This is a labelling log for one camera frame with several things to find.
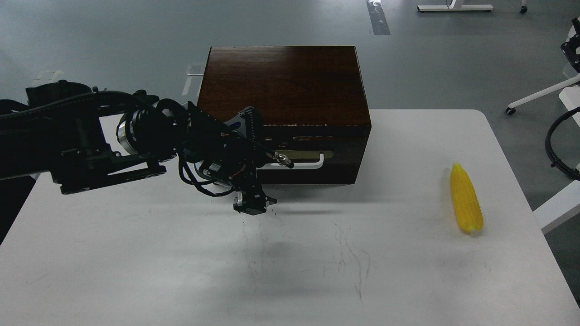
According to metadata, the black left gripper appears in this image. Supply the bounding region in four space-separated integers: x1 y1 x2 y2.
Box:
174 102 295 216

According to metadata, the wooden drawer with white handle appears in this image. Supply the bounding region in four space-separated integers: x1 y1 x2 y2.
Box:
257 133 369 184

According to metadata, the yellow corn cob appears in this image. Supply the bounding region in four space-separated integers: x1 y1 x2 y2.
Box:
450 163 484 234

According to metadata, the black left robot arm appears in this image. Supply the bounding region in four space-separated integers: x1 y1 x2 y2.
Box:
0 80 294 239

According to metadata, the dark wooden cabinet box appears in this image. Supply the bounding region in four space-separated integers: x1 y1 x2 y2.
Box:
195 45 372 185

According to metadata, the white desk foot bar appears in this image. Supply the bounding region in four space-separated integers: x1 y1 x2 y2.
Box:
416 0 494 13

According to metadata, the white chair base leg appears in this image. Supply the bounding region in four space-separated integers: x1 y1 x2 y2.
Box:
505 73 580 115

